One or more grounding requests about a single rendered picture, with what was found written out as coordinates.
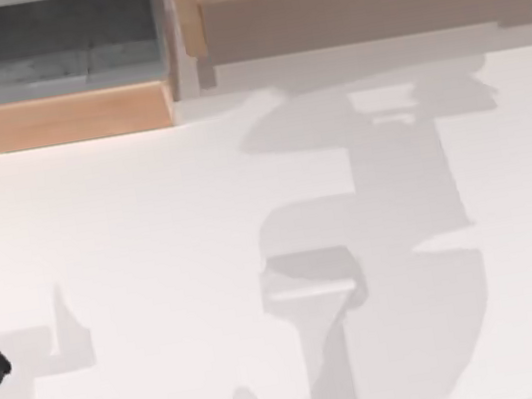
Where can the pale wooden drawer front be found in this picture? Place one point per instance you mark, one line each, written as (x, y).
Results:
(76, 117)

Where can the grey pierced drawer inside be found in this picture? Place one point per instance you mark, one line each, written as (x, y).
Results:
(55, 50)

